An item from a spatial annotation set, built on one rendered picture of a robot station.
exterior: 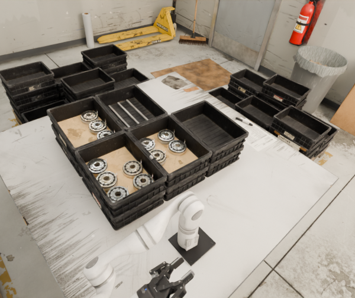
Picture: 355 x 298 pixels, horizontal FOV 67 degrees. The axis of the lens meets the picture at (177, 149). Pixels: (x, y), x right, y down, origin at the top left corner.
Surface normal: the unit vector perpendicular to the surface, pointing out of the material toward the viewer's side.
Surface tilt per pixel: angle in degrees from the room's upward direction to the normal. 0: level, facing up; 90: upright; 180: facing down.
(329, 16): 90
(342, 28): 90
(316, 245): 0
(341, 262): 0
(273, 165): 0
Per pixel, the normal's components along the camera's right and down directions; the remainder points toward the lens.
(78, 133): 0.09, -0.71
